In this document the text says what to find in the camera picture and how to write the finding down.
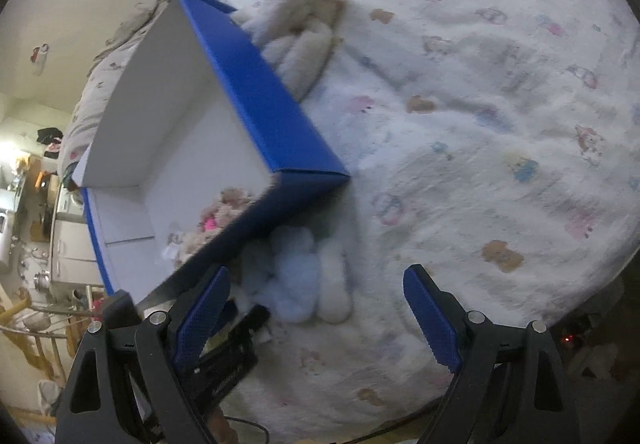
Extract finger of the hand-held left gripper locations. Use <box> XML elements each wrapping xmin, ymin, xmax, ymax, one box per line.
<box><xmin>235</xmin><ymin>304</ymin><xmax>272</xmax><ymax>356</ymax></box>
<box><xmin>210</xmin><ymin>299</ymin><xmax>240</xmax><ymax>351</ymax></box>

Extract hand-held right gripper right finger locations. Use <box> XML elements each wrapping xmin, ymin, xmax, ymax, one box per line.
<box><xmin>403</xmin><ymin>264</ymin><xmax>583</xmax><ymax>444</ymax></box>

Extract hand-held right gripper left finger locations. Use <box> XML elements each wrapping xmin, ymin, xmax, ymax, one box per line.
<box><xmin>55</xmin><ymin>265</ymin><xmax>231</xmax><ymax>444</ymax></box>

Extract light blue fluffy knot cushion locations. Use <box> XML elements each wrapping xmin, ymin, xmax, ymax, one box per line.
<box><xmin>242</xmin><ymin>224</ymin><xmax>356</xmax><ymax>325</ymax></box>

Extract small white sock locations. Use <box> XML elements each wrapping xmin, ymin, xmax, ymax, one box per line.
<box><xmin>162</xmin><ymin>229</ymin><xmax>189</xmax><ymax>260</ymax></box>

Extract beige lace scrunchie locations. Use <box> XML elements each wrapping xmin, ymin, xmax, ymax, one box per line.
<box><xmin>172</xmin><ymin>187</ymin><xmax>258</xmax><ymax>270</ymax></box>

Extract blue cardboard box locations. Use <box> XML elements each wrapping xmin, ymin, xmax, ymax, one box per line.
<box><xmin>72</xmin><ymin>0</ymin><xmax>351</xmax><ymax>297</ymax></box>

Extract person's left hand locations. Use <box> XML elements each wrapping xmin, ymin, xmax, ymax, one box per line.
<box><xmin>209</xmin><ymin>405</ymin><xmax>239</xmax><ymax>444</ymax></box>

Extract dark device with red light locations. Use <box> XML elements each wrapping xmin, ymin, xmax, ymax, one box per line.
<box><xmin>550</xmin><ymin>319</ymin><xmax>592</xmax><ymax>351</ymax></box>

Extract white kitchen cabinet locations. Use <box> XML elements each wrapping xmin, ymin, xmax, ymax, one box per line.
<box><xmin>50</xmin><ymin>219</ymin><xmax>104</xmax><ymax>283</ymax></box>

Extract printed white bedsheet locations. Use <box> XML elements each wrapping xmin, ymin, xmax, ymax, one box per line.
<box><xmin>57</xmin><ymin>0</ymin><xmax>640</xmax><ymax>435</ymax></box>

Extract white crumpled cloth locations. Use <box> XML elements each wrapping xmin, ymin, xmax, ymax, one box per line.
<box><xmin>570</xmin><ymin>343</ymin><xmax>622</xmax><ymax>378</ymax></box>

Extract white washing machine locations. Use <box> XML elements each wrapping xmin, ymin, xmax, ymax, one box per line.
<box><xmin>57</xmin><ymin>184</ymin><xmax>87</xmax><ymax>221</ymax></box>

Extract yellow wooden chair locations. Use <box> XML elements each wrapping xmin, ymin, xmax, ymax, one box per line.
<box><xmin>0</xmin><ymin>297</ymin><xmax>67</xmax><ymax>375</ymax></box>

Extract dark hanging clothes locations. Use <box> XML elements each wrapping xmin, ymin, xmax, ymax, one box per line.
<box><xmin>36</xmin><ymin>127</ymin><xmax>64</xmax><ymax>158</ymax></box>

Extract cream fluffy knot cushion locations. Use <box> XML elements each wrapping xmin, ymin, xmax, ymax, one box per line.
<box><xmin>245</xmin><ymin>0</ymin><xmax>346</xmax><ymax>101</ymax></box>

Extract grey printed quilt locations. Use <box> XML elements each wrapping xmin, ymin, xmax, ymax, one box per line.
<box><xmin>90</xmin><ymin>0</ymin><xmax>173</xmax><ymax>75</ymax></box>

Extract black cable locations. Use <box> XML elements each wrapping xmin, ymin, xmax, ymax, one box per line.
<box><xmin>222</xmin><ymin>416</ymin><xmax>271</xmax><ymax>444</ymax></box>

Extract small wall decoration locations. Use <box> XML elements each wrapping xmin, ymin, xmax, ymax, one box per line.
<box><xmin>30</xmin><ymin>43</ymin><xmax>51</xmax><ymax>75</ymax></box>

